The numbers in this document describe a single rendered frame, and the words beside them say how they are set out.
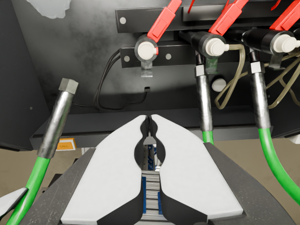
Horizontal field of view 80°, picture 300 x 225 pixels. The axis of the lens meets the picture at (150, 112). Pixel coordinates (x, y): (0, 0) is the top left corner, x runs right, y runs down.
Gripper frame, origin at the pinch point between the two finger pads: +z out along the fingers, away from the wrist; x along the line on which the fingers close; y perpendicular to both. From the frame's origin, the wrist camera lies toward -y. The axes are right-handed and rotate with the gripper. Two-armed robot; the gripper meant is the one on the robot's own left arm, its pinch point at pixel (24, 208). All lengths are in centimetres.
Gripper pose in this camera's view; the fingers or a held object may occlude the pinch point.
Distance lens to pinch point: 23.8
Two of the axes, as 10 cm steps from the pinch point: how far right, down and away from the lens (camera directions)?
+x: 8.3, 5.6, 0.6
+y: -2.7, 3.0, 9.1
